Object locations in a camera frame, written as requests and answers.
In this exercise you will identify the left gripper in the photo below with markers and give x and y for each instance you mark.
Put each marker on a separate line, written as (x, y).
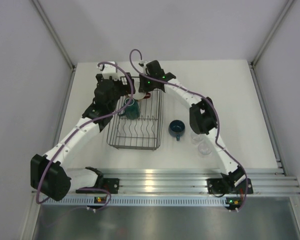
(125, 89)

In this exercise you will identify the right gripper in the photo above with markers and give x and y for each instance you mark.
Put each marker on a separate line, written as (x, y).
(142, 88)

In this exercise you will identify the red cup white inside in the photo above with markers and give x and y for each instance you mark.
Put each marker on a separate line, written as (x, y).
(139, 95)

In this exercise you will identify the dark green mug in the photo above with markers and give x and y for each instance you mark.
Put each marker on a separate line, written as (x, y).
(132, 111)

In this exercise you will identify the wire dish rack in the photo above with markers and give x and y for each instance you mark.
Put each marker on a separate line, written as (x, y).
(143, 133)

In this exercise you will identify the dark blue cup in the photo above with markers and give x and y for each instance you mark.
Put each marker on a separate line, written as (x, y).
(176, 129)

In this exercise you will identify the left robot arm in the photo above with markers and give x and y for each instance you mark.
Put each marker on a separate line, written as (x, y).
(49, 173)

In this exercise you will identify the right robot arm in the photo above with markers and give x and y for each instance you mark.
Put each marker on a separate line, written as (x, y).
(203, 120)

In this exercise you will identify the clear glass back left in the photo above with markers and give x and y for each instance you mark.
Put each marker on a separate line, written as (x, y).
(196, 138)

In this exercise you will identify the clear glass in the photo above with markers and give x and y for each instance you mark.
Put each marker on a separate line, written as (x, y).
(204, 149)
(196, 138)

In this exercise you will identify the clear glass front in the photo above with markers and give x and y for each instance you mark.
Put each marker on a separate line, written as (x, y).
(204, 149)

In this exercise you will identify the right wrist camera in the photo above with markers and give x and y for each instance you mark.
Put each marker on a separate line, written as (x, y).
(142, 63)

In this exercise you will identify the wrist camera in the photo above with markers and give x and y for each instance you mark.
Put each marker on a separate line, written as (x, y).
(109, 71)
(142, 63)

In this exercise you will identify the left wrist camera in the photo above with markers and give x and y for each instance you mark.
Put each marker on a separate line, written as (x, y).
(109, 71)

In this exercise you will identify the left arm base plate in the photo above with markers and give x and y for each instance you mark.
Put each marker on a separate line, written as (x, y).
(111, 185)

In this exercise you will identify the left aluminium frame post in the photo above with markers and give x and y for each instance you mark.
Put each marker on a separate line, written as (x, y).
(52, 32)

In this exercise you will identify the aluminium frame post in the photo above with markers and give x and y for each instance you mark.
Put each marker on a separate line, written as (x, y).
(278, 21)
(52, 32)

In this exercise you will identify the right aluminium frame post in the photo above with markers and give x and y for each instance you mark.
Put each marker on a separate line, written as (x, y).
(278, 21)

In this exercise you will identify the slotted cable duct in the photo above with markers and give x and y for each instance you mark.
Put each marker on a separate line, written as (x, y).
(140, 201)

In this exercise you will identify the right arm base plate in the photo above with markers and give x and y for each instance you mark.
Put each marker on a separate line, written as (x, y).
(220, 187)

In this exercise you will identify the aluminium mounting rail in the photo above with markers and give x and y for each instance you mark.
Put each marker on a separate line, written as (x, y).
(264, 182)

